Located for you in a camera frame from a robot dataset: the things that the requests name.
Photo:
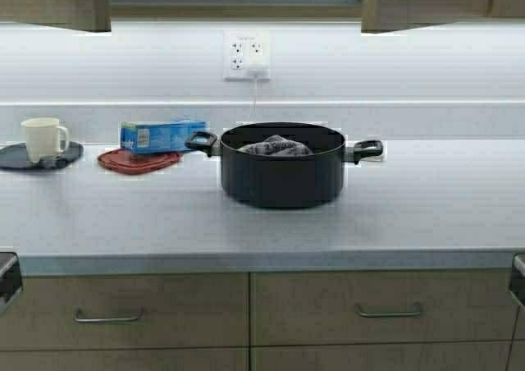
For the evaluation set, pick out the black cooking pot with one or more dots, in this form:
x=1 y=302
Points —
x=283 y=182

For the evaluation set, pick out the cabinet door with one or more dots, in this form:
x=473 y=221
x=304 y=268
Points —
x=199 y=359
x=83 y=15
x=490 y=355
x=380 y=16

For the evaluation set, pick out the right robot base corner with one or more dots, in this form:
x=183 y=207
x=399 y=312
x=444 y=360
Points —
x=517 y=279

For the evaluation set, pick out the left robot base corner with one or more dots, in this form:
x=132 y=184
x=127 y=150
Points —
x=11 y=280

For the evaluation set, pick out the grey cloth in pot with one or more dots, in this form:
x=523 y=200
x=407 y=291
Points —
x=277 y=146

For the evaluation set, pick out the blue zip bag box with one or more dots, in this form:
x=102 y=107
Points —
x=146 y=137

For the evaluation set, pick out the right lower drawer front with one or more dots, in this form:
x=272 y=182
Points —
x=328 y=308

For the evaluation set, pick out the drawer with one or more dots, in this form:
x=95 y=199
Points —
x=328 y=308
x=129 y=312

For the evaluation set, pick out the red plastic lid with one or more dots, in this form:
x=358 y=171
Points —
x=124 y=162

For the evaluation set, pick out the left lower drawer front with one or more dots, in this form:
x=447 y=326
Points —
x=129 y=312

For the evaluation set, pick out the white mug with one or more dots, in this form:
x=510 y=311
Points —
x=44 y=137

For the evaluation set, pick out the dark round plate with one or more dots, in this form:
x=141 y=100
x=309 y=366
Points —
x=15 y=157

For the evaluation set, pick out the white wall outlet plate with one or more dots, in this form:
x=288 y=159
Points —
x=242 y=47

